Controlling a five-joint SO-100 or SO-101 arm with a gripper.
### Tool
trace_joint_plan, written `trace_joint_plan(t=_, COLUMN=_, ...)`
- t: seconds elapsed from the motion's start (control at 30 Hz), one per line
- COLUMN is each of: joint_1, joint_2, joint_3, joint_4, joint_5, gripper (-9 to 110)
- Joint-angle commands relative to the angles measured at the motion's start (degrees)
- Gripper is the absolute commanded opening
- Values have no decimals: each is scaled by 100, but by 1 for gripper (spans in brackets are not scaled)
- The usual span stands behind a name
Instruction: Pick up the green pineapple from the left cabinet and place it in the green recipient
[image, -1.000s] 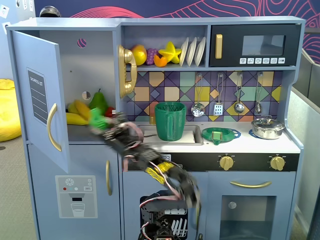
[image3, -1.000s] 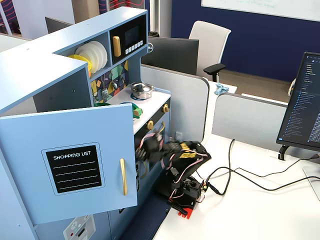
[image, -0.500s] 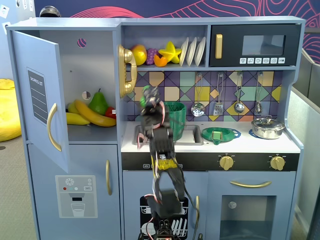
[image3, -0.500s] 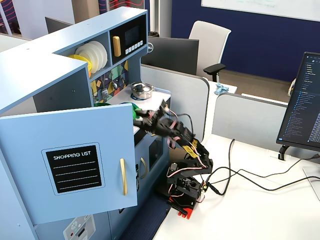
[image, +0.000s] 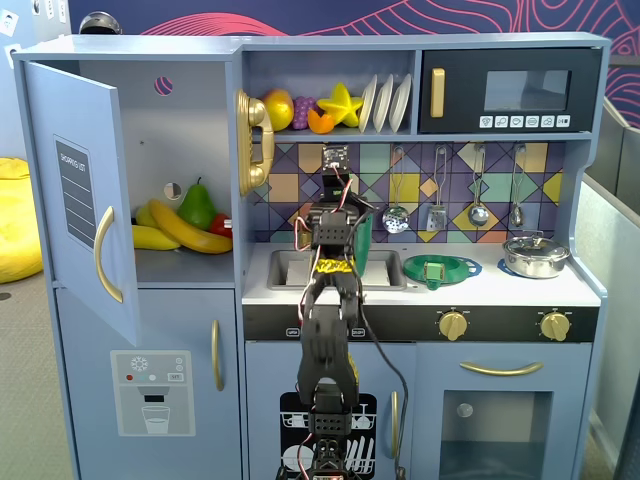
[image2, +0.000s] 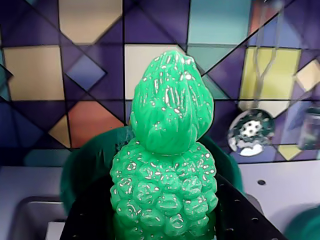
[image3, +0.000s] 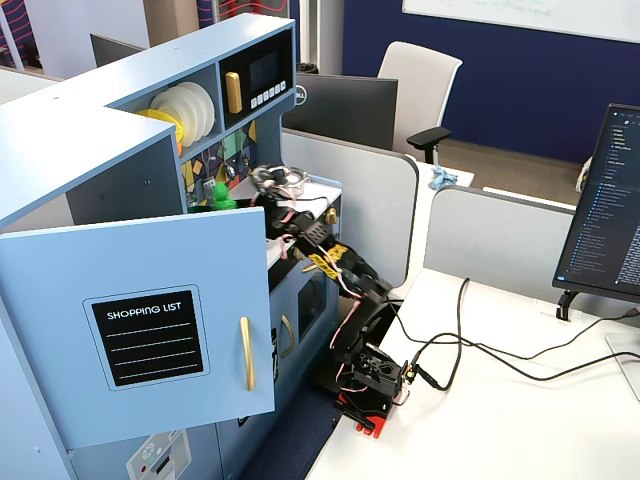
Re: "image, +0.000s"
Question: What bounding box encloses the gold straight microwave handle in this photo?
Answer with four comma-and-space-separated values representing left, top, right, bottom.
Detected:
430, 68, 446, 119

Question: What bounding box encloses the gold curved door handle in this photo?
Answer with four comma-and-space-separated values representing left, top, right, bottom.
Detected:
210, 319, 225, 392
94, 205, 124, 304
458, 360, 545, 377
389, 390, 401, 460

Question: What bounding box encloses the blue shopping list cabinet door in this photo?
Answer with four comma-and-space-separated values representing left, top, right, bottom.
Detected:
22, 60, 141, 348

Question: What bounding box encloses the small wrist camera board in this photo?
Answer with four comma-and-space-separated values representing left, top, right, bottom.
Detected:
322, 144, 350, 169

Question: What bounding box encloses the black round helmet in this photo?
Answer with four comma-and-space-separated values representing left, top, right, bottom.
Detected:
79, 10, 124, 36

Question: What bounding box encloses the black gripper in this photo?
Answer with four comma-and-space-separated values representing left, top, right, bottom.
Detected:
319, 167, 359, 210

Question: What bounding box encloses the dark green plastic board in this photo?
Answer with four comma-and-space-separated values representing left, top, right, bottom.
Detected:
355, 212, 375, 277

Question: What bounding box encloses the red pepper toy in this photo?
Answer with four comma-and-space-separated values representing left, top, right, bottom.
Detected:
208, 213, 234, 239

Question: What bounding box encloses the white toy plate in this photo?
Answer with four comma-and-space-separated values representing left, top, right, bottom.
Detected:
358, 74, 379, 135
388, 73, 413, 134
372, 74, 395, 135

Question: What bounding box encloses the metal ladle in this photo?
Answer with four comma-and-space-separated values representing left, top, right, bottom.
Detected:
467, 144, 490, 227

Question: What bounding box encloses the green round recipient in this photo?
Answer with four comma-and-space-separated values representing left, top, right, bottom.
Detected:
402, 253, 477, 291

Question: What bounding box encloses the yellow star fruit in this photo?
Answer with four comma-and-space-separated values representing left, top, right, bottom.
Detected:
316, 82, 365, 129

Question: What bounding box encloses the black cable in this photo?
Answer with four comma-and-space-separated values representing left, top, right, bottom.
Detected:
357, 294, 409, 480

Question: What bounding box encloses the metal skimmer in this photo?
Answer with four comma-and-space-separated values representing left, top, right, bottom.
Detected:
382, 144, 411, 235

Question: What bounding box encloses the green pear toy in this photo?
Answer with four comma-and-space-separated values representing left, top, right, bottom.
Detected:
176, 176, 219, 232

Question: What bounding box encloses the yellow toy lemon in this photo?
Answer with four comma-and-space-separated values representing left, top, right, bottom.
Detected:
262, 88, 295, 132

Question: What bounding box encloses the grey toy sink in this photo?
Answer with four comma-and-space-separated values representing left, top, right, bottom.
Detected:
267, 249, 409, 291

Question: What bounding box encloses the blue oven door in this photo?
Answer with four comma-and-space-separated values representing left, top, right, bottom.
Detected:
415, 342, 594, 480

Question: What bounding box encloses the metal slotted spatula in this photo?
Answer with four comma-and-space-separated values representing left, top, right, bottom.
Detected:
425, 144, 449, 234

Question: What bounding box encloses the orange slice toy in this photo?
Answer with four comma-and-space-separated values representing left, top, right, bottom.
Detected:
306, 107, 335, 135

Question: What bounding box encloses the blue freezer door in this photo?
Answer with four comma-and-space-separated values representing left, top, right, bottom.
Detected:
54, 288, 237, 480

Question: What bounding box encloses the purple grapes toy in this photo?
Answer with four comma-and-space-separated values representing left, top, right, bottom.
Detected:
292, 95, 318, 131

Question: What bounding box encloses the yellow beanbag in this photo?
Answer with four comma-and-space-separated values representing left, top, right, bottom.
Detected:
0, 157, 46, 285

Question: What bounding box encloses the gold toy telephone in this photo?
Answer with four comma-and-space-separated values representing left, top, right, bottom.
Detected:
235, 88, 276, 197

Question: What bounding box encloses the steel pot with lid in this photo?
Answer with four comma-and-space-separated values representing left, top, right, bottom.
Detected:
501, 230, 572, 279

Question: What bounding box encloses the metal spoon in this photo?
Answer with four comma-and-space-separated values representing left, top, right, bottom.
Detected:
509, 144, 529, 227

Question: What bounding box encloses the large yellow banana toy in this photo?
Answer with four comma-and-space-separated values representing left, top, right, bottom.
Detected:
148, 198, 234, 255

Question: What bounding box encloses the blue dishwasher door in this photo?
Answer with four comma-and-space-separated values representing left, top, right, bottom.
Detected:
244, 342, 417, 480

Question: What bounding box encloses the black microwave door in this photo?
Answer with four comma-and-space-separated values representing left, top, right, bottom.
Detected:
418, 48, 604, 134

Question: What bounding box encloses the gold stove knob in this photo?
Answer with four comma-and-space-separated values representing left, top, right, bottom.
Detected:
538, 308, 571, 343
438, 307, 470, 343

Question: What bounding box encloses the blue toy kitchen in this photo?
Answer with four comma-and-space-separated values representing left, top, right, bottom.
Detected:
12, 30, 612, 480

